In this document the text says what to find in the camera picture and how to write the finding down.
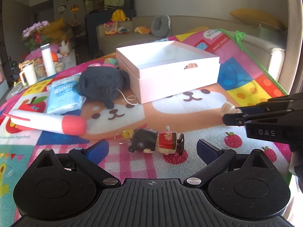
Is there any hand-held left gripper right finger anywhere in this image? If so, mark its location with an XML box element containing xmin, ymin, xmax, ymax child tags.
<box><xmin>185</xmin><ymin>139</ymin><xmax>271</xmax><ymax>187</ymax></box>

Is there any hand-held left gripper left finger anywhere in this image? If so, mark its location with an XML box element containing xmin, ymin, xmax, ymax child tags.
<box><xmin>35</xmin><ymin>139</ymin><xmax>120</xmax><ymax>187</ymax></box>

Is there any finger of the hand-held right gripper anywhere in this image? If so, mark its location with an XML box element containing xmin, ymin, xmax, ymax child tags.
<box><xmin>236</xmin><ymin>92</ymin><xmax>303</xmax><ymax>117</ymax></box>
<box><xmin>223</xmin><ymin>113</ymin><xmax>283</xmax><ymax>126</ymax></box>

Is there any small toy bottle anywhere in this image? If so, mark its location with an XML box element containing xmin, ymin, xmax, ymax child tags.
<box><xmin>219</xmin><ymin>103</ymin><xmax>242</xmax><ymax>117</ymax></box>

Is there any doll keychain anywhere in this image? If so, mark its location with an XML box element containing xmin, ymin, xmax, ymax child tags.
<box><xmin>115</xmin><ymin>126</ymin><xmax>185</xmax><ymax>157</ymax></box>

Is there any blue tissue packet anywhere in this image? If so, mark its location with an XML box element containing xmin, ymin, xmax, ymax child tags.
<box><xmin>46</xmin><ymin>74</ymin><xmax>87</xmax><ymax>115</ymax></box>

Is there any black plush toy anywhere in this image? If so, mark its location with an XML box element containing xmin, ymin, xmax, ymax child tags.
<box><xmin>76</xmin><ymin>66</ymin><xmax>131</xmax><ymax>110</ymax></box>

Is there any cardboard box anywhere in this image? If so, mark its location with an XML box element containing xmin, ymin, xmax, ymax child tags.
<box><xmin>116</xmin><ymin>40</ymin><xmax>221</xmax><ymax>104</ymax></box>

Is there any colourful printed play mat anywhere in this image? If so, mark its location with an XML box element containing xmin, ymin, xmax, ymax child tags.
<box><xmin>0</xmin><ymin>28</ymin><xmax>294</xmax><ymax>220</ymax></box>

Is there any white tube with pink cap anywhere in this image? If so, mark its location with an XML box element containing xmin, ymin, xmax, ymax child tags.
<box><xmin>3</xmin><ymin>109</ymin><xmax>87</xmax><ymax>136</ymax></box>

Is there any pink and teal toy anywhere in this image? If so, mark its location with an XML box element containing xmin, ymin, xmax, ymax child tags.
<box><xmin>94</xmin><ymin>57</ymin><xmax>118</xmax><ymax>68</ymax></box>

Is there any yellow cushion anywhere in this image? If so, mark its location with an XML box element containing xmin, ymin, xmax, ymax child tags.
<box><xmin>229</xmin><ymin>8</ymin><xmax>288</xmax><ymax>32</ymax></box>

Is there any clear jar of nuts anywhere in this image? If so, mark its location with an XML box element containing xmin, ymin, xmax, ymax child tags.
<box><xmin>33</xmin><ymin>58</ymin><xmax>48</xmax><ymax>78</ymax></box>

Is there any white mug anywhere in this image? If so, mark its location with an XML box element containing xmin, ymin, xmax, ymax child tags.
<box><xmin>19</xmin><ymin>63</ymin><xmax>38</xmax><ymax>86</ymax></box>

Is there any tall white bottle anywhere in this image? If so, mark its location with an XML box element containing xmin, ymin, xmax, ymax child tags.
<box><xmin>40</xmin><ymin>44</ymin><xmax>56</xmax><ymax>76</ymax></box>

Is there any tissue box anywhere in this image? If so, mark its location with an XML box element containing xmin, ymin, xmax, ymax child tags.
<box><xmin>59</xmin><ymin>41</ymin><xmax>71</xmax><ymax>55</ymax></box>

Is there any beige sofa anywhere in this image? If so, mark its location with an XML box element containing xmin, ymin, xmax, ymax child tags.
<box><xmin>96</xmin><ymin>15</ymin><xmax>288</xmax><ymax>93</ymax></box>

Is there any grey neck pillow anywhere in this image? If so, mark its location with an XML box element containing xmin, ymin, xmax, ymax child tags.
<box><xmin>151</xmin><ymin>15</ymin><xmax>171</xmax><ymax>37</ymax></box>

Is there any colourful snack bag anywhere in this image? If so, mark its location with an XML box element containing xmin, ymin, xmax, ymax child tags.
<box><xmin>104</xmin><ymin>21</ymin><xmax>118</xmax><ymax>36</ymax></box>

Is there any orange stuffed toy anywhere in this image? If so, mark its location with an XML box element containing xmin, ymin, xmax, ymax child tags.
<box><xmin>134</xmin><ymin>26</ymin><xmax>151</xmax><ymax>35</ymax></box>

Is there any large yellow plush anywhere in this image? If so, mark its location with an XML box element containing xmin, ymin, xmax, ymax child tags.
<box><xmin>43</xmin><ymin>17</ymin><xmax>69</xmax><ymax>46</ymax></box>

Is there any pink flower bouquet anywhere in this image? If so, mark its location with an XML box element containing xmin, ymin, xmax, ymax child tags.
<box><xmin>21</xmin><ymin>21</ymin><xmax>51</xmax><ymax>51</ymax></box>

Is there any yellow backpack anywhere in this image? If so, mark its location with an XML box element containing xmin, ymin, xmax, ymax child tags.
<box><xmin>111</xmin><ymin>9</ymin><xmax>130</xmax><ymax>22</ymax></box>

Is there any glass fish tank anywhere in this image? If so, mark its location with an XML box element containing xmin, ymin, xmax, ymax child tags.
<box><xmin>82</xmin><ymin>0</ymin><xmax>135</xmax><ymax>15</ymax></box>

